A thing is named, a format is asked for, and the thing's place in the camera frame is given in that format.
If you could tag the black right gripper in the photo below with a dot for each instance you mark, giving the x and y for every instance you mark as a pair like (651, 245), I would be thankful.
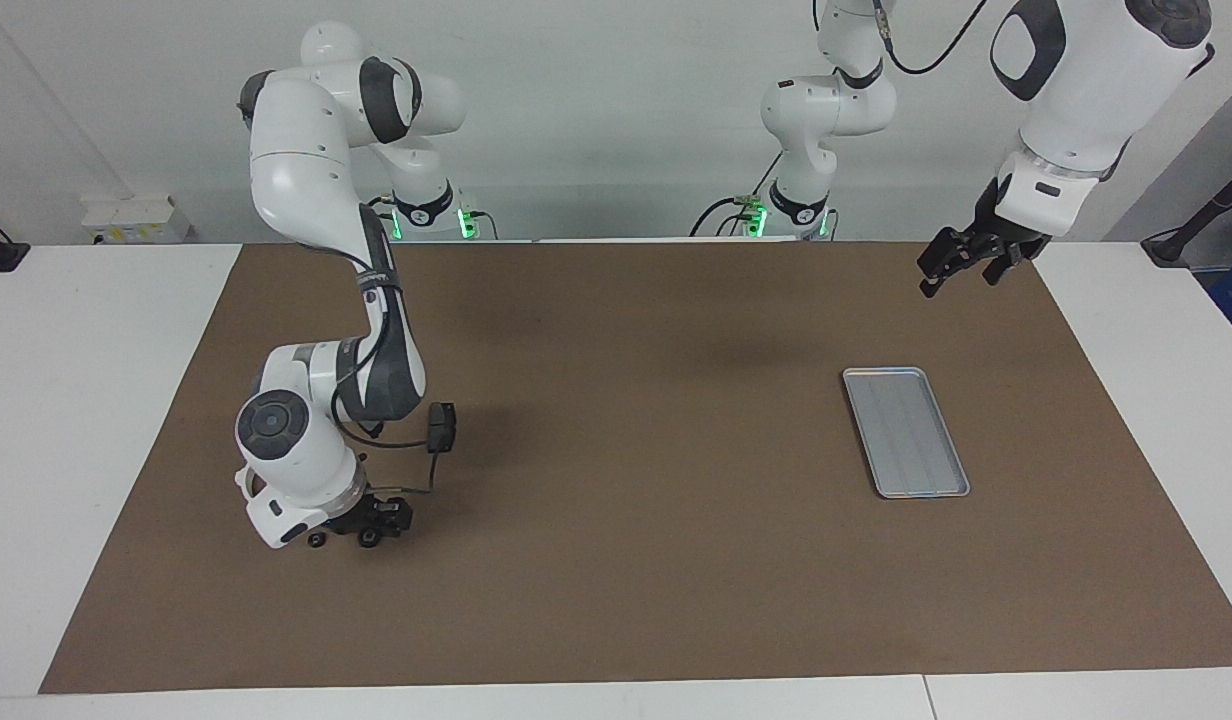
(354, 510)

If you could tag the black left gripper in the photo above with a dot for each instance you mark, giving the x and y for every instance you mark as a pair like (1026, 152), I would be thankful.
(1006, 230)

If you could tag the large black bearing gear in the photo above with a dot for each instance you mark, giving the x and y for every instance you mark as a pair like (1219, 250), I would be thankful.
(372, 542)

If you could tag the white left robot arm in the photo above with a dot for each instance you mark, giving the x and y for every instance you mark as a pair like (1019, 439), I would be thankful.
(1086, 90)

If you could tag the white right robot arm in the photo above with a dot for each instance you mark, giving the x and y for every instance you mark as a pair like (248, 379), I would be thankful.
(306, 150)

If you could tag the silver metal tray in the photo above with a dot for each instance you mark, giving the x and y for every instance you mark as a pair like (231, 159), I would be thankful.
(906, 435)

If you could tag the dark grey rectangular brake pad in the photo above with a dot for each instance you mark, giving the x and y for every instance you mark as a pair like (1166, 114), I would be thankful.
(442, 428)

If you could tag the brown table mat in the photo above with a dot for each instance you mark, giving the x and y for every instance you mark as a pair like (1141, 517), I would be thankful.
(626, 560)

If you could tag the black table clamp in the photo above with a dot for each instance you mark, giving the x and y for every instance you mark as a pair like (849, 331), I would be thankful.
(1, 255)

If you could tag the white wall socket box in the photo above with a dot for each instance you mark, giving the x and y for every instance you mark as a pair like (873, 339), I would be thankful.
(136, 220)

